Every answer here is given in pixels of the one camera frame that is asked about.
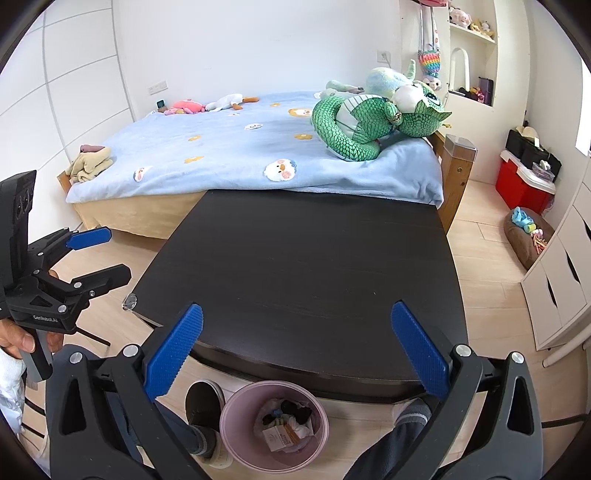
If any light blue plush toy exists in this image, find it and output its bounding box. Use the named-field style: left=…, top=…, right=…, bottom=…
left=325, top=60, right=419, bottom=100

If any white desk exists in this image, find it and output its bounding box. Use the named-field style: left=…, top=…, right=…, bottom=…
left=542, top=318, right=591, bottom=368

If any person's left hand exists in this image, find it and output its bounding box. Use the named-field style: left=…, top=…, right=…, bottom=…
left=0, top=318, right=35, bottom=360

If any black shoe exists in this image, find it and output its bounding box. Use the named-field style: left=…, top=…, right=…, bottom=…
left=185, top=379, right=234, bottom=467

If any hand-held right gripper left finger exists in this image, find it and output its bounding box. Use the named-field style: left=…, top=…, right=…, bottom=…
left=46, top=302, right=205, bottom=480

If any brown pet bed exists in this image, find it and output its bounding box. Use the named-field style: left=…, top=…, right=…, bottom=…
left=503, top=208, right=555, bottom=271

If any white crumpled cloth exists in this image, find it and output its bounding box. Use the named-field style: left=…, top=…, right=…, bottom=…
left=0, top=353, right=26, bottom=437

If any white cardboard sock box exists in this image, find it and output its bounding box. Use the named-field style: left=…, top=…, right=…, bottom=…
left=262, top=422, right=296, bottom=455

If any person's leg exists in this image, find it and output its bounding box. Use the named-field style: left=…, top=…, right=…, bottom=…
left=348, top=398, right=435, bottom=480
left=108, top=392, right=220, bottom=480

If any white drawer unit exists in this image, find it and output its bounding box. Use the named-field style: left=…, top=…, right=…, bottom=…
left=521, top=182, right=591, bottom=352

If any white wardrobe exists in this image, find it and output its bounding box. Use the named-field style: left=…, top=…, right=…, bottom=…
left=0, top=0, right=137, bottom=222

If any light blue printed blanket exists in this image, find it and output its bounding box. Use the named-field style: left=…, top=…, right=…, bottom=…
left=65, top=90, right=445, bottom=206

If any person's right leg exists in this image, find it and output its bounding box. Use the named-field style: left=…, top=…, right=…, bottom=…
left=348, top=398, right=435, bottom=480

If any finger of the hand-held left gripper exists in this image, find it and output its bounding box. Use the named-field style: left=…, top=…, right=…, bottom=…
left=51, top=264, right=132, bottom=301
left=28, top=226, right=113, bottom=273

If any green dragon plush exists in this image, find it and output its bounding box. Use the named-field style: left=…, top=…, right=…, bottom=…
left=311, top=60, right=452, bottom=162

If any red cooler box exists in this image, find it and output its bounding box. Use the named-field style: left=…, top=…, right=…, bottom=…
left=495, top=150, right=557, bottom=215

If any row of small plush toys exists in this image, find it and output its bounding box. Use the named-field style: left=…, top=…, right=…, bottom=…
left=448, top=4, right=496, bottom=40

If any wooden bed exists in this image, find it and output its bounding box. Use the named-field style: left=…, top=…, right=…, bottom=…
left=58, top=90, right=478, bottom=241

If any pink plush toy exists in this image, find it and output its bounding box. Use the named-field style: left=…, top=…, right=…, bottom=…
left=164, top=99, right=206, bottom=116

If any white wall shelf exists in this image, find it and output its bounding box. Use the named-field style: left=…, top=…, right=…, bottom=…
left=399, top=0, right=529, bottom=112

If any window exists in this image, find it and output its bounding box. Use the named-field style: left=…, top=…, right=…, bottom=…
left=575, top=60, right=591, bottom=158

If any light blue pet toy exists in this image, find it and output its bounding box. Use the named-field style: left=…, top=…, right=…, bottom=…
left=510, top=208, right=536, bottom=234

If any black storage bag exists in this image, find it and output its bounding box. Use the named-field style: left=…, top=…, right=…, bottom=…
left=505, top=129, right=563, bottom=174

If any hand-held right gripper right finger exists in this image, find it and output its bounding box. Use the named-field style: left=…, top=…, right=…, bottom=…
left=390, top=300, right=546, bottom=480

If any pink trash bin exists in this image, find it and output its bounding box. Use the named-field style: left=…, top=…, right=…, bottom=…
left=219, top=381, right=330, bottom=472

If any person's left leg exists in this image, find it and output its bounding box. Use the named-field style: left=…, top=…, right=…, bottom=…
left=108, top=392, right=220, bottom=480

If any white goose plush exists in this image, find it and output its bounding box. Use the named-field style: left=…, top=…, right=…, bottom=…
left=204, top=93, right=260, bottom=112

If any beige folded cloth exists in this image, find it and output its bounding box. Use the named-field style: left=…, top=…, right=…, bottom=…
left=65, top=145, right=116, bottom=184

